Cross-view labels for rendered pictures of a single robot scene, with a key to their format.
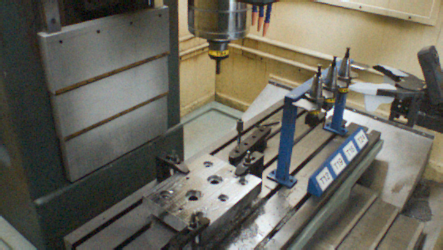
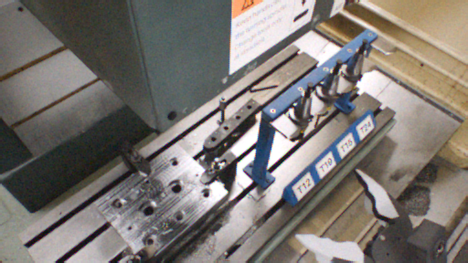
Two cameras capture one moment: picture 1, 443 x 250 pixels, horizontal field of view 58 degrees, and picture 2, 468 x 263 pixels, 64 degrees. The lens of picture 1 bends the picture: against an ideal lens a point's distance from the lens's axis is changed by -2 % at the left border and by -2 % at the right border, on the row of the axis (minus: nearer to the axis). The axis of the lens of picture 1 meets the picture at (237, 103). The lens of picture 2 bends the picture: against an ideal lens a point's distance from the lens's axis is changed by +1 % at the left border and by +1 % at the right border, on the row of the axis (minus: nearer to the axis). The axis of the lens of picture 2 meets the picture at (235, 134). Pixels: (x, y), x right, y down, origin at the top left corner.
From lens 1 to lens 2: 0.60 m
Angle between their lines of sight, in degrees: 28
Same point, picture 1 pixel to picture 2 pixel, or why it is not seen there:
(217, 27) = not seen: hidden behind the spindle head
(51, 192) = (14, 166)
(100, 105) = (51, 86)
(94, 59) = (26, 42)
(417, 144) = (439, 125)
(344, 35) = not seen: outside the picture
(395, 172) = (400, 156)
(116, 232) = (70, 233)
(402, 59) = (452, 25)
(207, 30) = not seen: hidden behind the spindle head
